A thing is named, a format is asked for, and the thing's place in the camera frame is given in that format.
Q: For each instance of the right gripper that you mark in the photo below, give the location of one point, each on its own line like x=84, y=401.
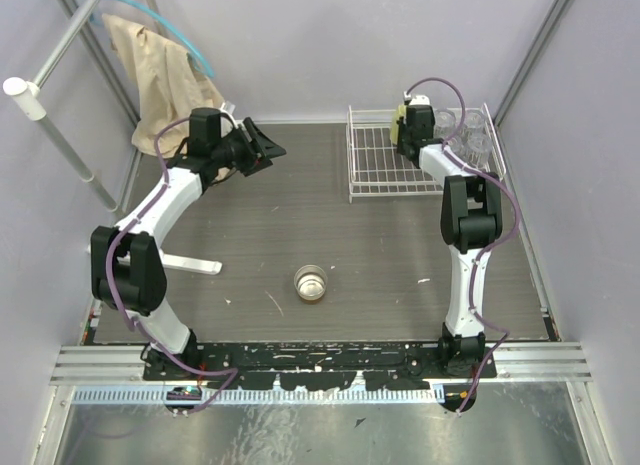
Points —
x=401, y=125

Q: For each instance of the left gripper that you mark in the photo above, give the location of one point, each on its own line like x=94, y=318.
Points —
x=253, y=146

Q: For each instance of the yellow mug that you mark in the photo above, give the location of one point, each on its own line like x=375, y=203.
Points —
x=396, y=122

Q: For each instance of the clear plastic cup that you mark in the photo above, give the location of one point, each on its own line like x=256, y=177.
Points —
x=474, y=122
x=445, y=123
x=457, y=146
x=478, y=149

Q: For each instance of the glass with brown liquid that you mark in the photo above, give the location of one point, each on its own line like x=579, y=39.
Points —
x=310, y=283

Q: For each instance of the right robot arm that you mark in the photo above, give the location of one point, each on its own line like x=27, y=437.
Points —
x=470, y=221

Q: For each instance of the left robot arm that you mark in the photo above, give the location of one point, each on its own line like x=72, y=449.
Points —
x=127, y=273

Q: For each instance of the beige cloth garment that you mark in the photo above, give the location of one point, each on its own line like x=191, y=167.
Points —
x=169, y=86

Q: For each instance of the teal clothes hanger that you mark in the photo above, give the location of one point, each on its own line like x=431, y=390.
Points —
x=168, y=30

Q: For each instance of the white wire dish rack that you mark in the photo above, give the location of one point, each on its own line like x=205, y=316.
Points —
x=376, y=169

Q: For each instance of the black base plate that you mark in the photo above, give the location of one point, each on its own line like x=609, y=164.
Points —
x=313, y=366

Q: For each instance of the aluminium rail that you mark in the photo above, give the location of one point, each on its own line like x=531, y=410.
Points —
x=537, y=361

